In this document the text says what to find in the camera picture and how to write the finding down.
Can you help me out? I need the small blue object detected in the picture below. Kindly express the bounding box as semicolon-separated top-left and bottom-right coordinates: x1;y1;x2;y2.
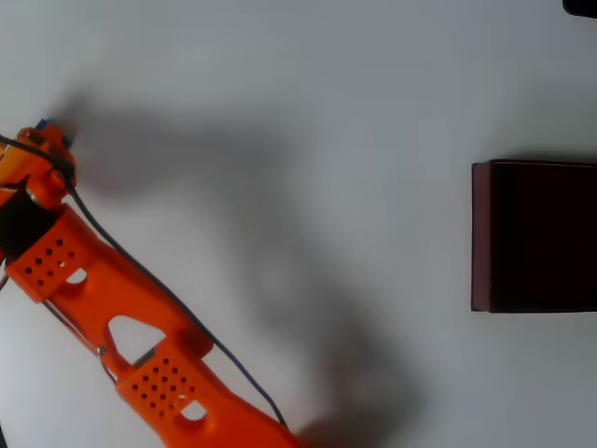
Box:
35;118;76;151

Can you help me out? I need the dark red box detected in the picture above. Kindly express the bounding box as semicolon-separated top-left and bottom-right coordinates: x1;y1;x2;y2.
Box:
470;158;597;314

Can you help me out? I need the black object at table edge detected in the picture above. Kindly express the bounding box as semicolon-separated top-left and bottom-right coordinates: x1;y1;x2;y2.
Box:
562;0;597;20

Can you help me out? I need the black camera cable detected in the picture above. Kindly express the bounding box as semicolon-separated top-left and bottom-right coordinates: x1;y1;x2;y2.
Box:
0;133;289;429

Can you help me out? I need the thin purple motor wire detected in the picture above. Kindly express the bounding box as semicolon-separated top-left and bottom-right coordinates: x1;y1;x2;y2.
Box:
41;298;118;387

